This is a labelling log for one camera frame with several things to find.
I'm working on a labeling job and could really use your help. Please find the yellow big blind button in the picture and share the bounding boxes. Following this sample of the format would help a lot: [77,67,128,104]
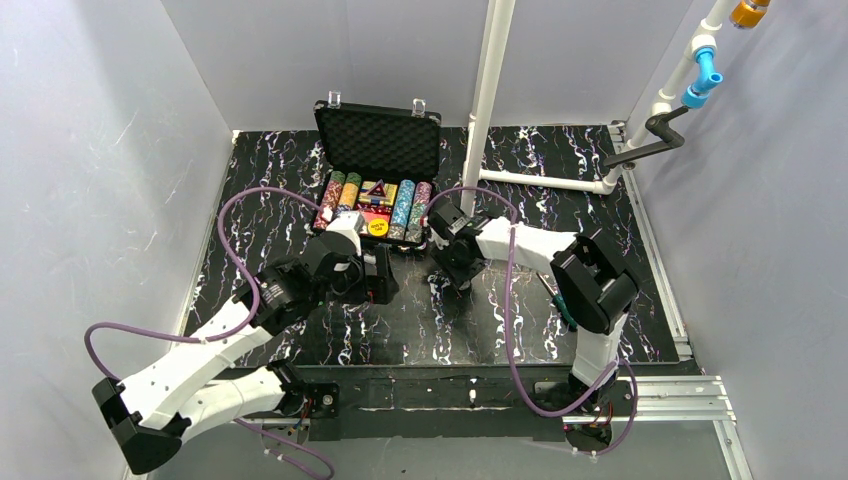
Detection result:
[367,218,390,237]

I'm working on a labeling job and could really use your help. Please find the triangular all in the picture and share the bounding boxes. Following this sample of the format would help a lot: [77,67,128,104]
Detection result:
[363,180,388,203]

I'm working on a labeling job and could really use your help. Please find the red playing card deck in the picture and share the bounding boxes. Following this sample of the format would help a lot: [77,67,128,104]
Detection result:
[360,210,391,238]

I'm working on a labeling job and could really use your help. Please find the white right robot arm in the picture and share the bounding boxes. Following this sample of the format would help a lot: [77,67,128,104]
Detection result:
[426,199,640,402]

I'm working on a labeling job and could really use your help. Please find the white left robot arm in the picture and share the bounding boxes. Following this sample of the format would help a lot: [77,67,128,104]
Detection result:
[92,212,399,475]

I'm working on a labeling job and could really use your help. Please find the black poker set case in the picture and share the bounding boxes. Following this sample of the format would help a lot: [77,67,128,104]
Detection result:
[304,100,441,262]

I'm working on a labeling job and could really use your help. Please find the white-grey poker chip stack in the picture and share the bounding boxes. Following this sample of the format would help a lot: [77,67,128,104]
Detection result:
[386,224,406,241]
[404,228,424,244]

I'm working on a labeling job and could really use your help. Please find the purple poker chip stack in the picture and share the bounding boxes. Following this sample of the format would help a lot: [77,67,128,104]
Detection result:
[413,182,433,206]

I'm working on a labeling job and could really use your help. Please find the light blue poker chip stack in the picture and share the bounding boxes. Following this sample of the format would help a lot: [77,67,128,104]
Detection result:
[390,179,416,227]

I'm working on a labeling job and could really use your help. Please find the red dice row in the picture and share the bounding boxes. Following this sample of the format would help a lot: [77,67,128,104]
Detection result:
[356,203,393,215]

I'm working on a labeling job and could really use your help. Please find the yellow poker chip stack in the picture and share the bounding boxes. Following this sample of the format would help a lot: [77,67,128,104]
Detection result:
[336,182,360,212]

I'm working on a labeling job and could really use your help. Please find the blue yellow card deck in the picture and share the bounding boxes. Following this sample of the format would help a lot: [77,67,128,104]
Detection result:
[357,180,398,206]

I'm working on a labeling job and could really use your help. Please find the red poker chip stack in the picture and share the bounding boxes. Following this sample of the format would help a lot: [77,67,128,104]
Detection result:
[312,180,343,230]

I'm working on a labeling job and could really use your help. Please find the olive green poker chip stack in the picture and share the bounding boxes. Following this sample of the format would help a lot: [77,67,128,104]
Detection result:
[345,172,362,188]
[328,170,346,189]

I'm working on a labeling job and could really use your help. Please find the blue pipe fitting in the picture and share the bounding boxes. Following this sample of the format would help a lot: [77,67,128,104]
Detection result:
[681,47,724,109]

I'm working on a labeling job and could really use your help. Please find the orange pipe fitting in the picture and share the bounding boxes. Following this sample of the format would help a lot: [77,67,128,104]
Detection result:
[728,0,771,30]

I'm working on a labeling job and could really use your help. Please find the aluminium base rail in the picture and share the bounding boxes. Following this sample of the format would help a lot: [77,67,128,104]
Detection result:
[242,367,740,458]

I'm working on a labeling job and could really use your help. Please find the green handle screwdriver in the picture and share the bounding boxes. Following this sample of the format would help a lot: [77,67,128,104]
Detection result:
[536,272,578,332]

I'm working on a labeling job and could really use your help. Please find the black clamp handle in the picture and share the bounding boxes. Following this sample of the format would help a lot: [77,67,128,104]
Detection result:
[602,105,690,170]

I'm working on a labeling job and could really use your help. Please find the white PVC pipe frame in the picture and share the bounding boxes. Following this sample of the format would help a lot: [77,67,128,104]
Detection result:
[462,1,734,195]

